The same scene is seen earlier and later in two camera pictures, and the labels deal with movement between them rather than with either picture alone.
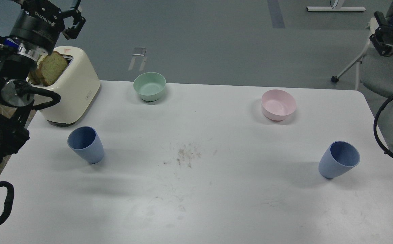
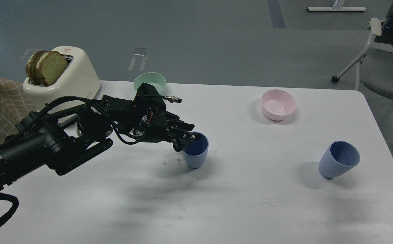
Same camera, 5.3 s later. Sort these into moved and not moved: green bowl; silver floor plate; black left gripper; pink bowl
Moved: black left gripper
Not moved: silver floor plate; green bowl; pink bowl
